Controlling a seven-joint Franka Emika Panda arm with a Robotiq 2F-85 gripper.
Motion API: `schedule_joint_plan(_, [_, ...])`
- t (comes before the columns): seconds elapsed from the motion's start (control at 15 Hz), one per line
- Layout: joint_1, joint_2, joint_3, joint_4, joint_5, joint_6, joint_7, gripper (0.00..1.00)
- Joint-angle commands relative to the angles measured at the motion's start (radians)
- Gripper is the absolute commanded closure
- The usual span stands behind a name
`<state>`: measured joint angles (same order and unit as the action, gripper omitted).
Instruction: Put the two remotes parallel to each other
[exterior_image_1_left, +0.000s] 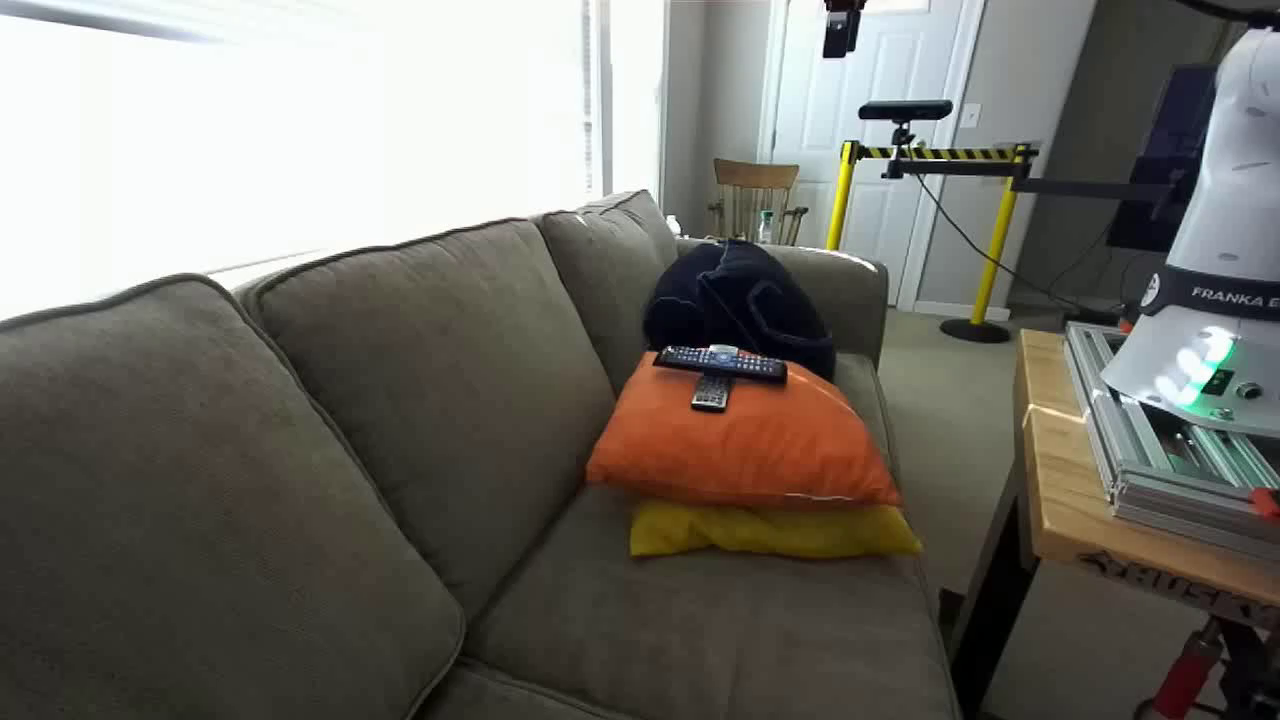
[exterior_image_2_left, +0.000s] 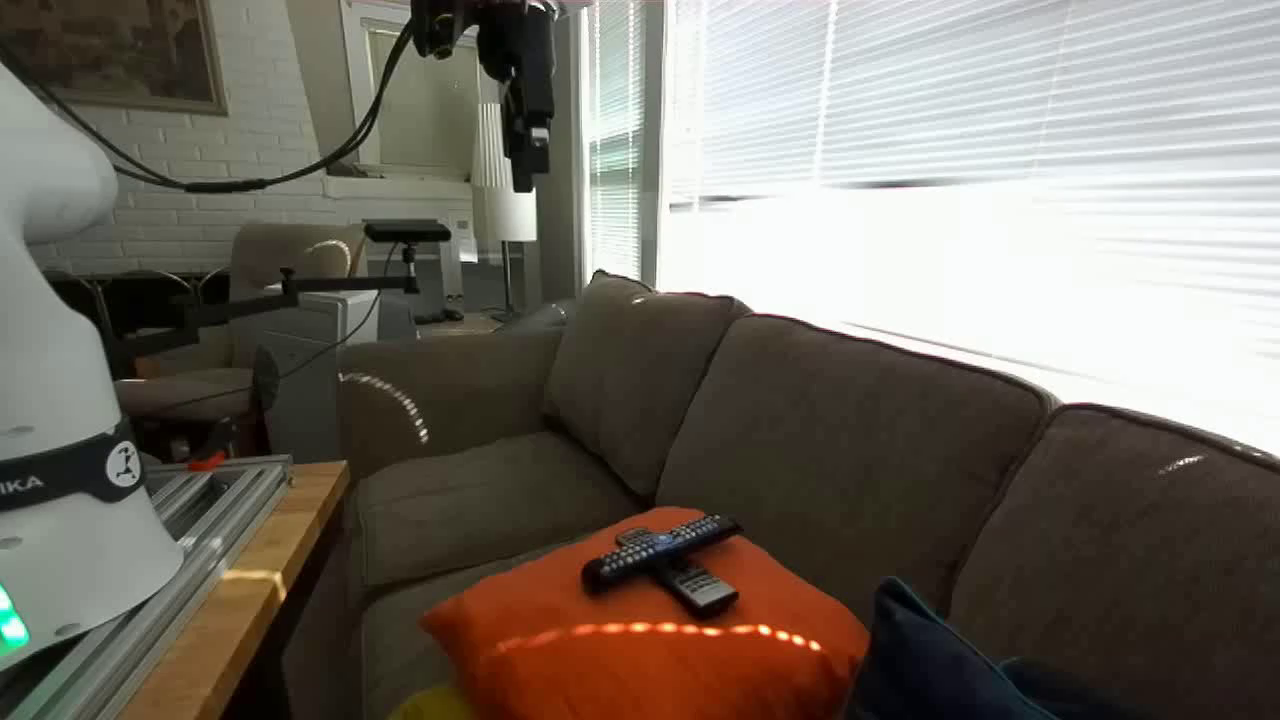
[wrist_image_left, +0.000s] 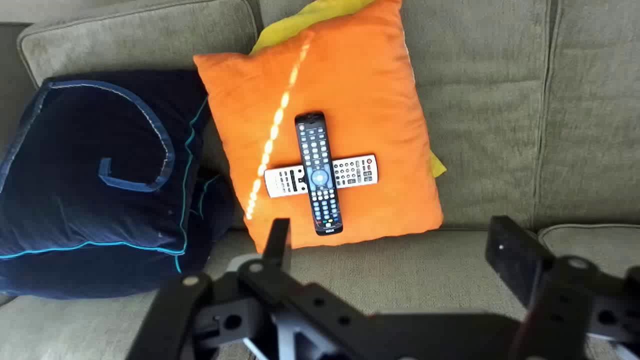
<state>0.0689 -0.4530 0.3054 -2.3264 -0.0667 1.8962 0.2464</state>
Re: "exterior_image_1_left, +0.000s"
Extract wooden table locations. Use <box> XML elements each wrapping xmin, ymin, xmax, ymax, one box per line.
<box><xmin>951</xmin><ymin>329</ymin><xmax>1280</xmax><ymax>720</ymax></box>

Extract gray-green fabric sofa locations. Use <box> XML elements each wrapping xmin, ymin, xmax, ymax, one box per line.
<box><xmin>0</xmin><ymin>186</ymin><xmax>963</xmax><ymax>720</ymax></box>

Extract dark flat panel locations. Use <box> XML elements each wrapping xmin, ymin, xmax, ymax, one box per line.
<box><xmin>1104</xmin><ymin>60</ymin><xmax>1220</xmax><ymax>254</ymax></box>

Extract gray-green sofa back cushion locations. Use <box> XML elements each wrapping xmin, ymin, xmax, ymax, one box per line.
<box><xmin>237</xmin><ymin>214</ymin><xmax>615</xmax><ymax>622</ymax></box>
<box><xmin>0</xmin><ymin>273</ymin><xmax>469</xmax><ymax>720</ymax></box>
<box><xmin>534</xmin><ymin>186</ymin><xmax>685</xmax><ymax>397</ymax></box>

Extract dark navy pillow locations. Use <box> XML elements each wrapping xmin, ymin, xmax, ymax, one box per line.
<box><xmin>641</xmin><ymin>235</ymin><xmax>841</xmax><ymax>384</ymax></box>

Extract aluminum mounting frame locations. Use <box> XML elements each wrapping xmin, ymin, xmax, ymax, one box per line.
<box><xmin>1060</xmin><ymin>317</ymin><xmax>1280</xmax><ymax>543</ymax></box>

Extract white panel door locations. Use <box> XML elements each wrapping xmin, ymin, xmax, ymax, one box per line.
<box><xmin>757</xmin><ymin>0</ymin><xmax>992</xmax><ymax>311</ymax></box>

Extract black yellow striped barrier belt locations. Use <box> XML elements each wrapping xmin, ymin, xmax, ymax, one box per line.
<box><xmin>853</xmin><ymin>140</ymin><xmax>1039</xmax><ymax>174</ymax></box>

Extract long black remote control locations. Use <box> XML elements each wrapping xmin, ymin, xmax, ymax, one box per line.
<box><xmin>653</xmin><ymin>345</ymin><xmax>790</xmax><ymax>387</ymax></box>

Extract red clamp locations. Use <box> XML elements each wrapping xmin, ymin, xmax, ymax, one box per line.
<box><xmin>1133</xmin><ymin>622</ymin><xmax>1223</xmax><ymax>720</ymax></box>

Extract black stereo camera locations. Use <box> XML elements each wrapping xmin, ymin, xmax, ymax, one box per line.
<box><xmin>856</xmin><ymin>96</ymin><xmax>956</xmax><ymax>126</ymax></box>

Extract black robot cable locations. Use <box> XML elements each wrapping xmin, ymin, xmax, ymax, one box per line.
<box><xmin>1172</xmin><ymin>0</ymin><xmax>1280</xmax><ymax>33</ymax></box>

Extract small round stool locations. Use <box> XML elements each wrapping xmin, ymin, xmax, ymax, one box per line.
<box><xmin>704</xmin><ymin>154</ymin><xmax>811</xmax><ymax>246</ymax></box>

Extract yellow pillow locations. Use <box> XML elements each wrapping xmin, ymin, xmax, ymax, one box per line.
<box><xmin>624</xmin><ymin>496</ymin><xmax>927</xmax><ymax>565</ymax></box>

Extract orange pillow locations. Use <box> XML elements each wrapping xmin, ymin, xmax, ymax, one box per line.
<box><xmin>585</xmin><ymin>347</ymin><xmax>901</xmax><ymax>511</ymax></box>

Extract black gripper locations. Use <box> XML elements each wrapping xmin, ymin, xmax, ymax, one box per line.
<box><xmin>819</xmin><ymin>0</ymin><xmax>871</xmax><ymax>62</ymax></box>

